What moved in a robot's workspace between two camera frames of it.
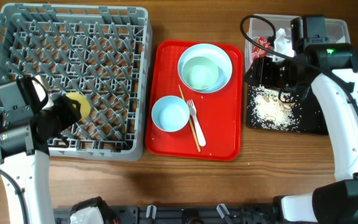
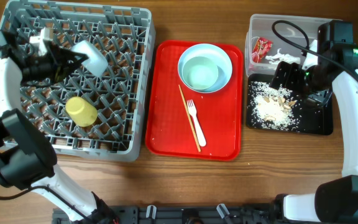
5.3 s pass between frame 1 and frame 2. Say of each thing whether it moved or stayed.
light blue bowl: moved
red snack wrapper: stayed
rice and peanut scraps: stayed
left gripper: moved
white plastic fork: stayed
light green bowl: stayed
